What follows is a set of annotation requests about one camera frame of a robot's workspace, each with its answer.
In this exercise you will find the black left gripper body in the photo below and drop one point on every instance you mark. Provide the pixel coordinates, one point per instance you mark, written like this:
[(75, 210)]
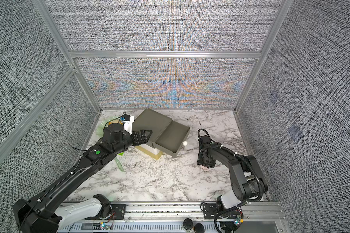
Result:
[(135, 141)]

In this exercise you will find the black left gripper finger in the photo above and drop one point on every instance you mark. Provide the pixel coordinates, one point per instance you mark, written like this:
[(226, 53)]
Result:
[(145, 139), (146, 132)]

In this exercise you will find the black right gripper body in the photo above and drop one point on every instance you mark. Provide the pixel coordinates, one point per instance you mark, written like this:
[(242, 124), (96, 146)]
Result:
[(201, 159)]

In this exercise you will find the grey three-drawer storage box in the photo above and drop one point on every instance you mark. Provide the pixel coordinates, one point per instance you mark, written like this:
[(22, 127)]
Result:
[(167, 135)]

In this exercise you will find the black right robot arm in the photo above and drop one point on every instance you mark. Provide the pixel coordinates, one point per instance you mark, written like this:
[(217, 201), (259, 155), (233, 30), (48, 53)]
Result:
[(247, 182)]

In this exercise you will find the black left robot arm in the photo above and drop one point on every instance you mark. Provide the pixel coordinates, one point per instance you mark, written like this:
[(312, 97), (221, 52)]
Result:
[(38, 214)]

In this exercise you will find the green scalloped glass plate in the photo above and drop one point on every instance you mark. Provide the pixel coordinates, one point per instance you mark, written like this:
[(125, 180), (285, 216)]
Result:
[(105, 123)]

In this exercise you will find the black round knob left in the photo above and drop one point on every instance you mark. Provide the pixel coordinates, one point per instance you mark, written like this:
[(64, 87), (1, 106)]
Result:
[(187, 224)]

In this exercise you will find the black round knob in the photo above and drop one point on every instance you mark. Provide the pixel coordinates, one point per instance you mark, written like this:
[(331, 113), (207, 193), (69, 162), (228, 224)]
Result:
[(187, 224), (199, 228)]

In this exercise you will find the black round knob right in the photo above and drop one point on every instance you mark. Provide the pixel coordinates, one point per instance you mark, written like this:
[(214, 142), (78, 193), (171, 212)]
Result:
[(199, 228)]

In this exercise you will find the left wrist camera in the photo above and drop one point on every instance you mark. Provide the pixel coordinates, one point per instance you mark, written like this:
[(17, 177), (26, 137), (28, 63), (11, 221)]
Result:
[(127, 121)]

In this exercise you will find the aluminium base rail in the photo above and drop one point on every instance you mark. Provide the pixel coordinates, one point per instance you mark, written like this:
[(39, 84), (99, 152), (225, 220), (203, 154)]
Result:
[(168, 217)]

